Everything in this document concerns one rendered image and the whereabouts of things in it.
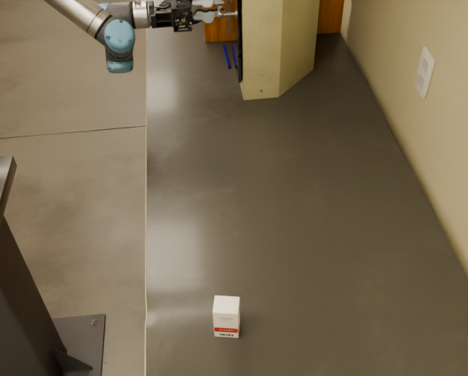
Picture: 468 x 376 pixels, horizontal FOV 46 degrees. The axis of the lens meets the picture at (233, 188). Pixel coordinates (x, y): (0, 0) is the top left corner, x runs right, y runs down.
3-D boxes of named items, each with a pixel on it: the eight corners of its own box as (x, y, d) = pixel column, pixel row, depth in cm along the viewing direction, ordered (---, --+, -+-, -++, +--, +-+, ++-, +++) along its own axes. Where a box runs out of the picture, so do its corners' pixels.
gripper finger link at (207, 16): (225, 27, 157) (193, 27, 156) (223, 17, 161) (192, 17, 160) (226, 16, 155) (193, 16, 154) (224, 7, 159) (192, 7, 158)
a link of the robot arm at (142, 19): (136, 21, 160) (132, -6, 154) (152, 20, 160) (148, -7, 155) (136, 33, 155) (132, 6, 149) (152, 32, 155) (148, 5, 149)
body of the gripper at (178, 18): (194, 31, 155) (151, 35, 154) (192, 17, 161) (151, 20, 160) (192, 6, 150) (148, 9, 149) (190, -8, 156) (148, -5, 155)
